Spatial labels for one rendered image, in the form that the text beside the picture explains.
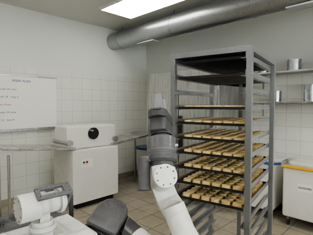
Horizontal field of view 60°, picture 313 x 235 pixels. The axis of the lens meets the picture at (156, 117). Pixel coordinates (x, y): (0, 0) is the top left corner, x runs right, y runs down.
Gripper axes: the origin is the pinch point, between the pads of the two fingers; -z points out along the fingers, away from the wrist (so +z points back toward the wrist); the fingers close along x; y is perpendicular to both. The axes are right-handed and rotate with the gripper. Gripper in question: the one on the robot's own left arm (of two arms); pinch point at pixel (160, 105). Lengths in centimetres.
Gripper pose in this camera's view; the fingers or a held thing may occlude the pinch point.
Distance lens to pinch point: 86.3
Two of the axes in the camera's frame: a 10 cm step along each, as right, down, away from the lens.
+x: -2.8, -3.4, -9.0
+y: -9.6, 1.2, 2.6
